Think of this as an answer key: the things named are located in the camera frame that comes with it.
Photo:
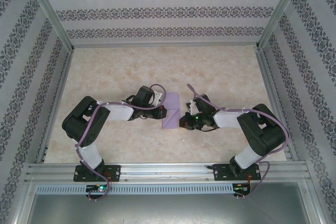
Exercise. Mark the purple paper sheet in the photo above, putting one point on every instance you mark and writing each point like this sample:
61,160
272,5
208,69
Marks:
172,123

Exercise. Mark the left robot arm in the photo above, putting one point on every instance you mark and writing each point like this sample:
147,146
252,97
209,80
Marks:
78,124

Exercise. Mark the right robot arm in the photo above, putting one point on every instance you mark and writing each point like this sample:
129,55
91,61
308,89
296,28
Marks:
262,134

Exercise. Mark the grey metal sheet panel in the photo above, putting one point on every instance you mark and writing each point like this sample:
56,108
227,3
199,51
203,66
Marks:
168,211

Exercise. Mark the aluminium mounting rail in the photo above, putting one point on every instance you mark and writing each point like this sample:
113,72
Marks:
168,169

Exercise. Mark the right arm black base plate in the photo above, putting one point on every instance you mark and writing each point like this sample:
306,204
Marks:
220,172

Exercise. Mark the aluminium back rail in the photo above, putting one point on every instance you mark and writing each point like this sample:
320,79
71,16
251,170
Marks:
165,44

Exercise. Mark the aluminium side rail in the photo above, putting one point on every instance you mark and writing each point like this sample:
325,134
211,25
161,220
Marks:
63,77
267,77

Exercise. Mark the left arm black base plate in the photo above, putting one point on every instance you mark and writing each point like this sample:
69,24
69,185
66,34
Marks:
115,172

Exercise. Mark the aluminium frame post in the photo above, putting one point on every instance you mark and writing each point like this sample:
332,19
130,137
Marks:
280,11
51,11

